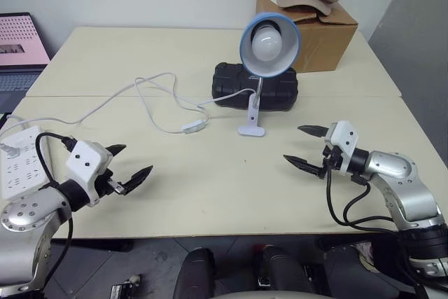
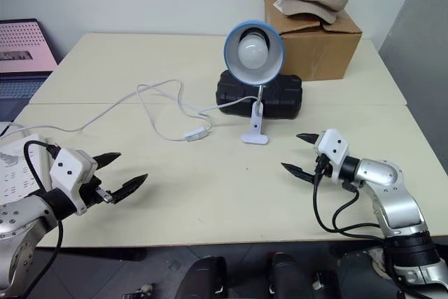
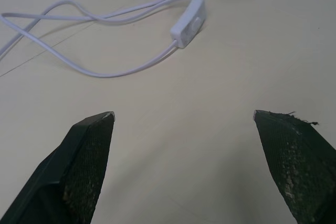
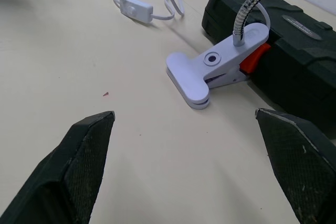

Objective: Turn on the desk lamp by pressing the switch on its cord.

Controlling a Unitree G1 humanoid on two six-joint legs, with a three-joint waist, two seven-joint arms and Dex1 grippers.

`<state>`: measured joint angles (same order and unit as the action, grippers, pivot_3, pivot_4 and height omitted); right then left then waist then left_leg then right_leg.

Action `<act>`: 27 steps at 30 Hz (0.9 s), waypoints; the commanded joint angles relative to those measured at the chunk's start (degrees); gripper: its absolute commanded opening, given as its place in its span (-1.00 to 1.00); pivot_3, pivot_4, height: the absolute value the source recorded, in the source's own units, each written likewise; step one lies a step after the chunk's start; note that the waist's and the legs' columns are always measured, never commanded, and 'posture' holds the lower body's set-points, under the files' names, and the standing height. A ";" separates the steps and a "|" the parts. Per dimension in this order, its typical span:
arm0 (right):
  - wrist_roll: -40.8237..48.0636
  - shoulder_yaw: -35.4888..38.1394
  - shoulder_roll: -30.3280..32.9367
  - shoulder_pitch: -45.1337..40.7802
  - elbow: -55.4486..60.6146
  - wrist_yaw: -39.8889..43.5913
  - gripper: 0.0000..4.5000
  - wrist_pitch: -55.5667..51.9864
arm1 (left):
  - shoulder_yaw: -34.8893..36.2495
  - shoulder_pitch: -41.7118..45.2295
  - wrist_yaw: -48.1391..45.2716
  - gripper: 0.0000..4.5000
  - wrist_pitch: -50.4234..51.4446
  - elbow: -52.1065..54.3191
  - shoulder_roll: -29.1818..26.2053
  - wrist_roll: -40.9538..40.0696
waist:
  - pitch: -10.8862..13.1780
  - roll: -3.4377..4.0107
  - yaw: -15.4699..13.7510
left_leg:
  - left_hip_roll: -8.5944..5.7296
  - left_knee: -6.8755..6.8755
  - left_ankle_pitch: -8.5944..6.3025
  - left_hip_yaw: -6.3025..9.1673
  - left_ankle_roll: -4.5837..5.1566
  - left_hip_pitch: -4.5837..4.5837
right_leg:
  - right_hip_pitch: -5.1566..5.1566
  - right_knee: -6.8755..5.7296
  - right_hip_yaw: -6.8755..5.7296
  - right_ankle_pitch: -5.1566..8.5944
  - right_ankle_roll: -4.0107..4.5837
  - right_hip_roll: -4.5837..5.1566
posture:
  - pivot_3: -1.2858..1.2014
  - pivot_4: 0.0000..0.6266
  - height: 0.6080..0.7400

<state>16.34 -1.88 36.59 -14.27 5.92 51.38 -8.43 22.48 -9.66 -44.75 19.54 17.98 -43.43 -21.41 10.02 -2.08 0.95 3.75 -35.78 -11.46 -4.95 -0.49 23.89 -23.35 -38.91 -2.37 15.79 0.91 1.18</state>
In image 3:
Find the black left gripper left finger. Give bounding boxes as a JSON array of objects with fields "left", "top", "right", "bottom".
[{"left": 0, "top": 111, "right": 116, "bottom": 224}]

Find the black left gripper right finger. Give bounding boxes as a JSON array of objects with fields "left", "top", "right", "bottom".
[{"left": 253, "top": 109, "right": 336, "bottom": 224}]

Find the white cable with inline switch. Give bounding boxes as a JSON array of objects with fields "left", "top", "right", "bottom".
[{"left": 0, "top": 0, "right": 200, "bottom": 78}]

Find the white inline cord switch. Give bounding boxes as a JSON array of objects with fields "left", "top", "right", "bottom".
[{"left": 170, "top": 0, "right": 206, "bottom": 48}]

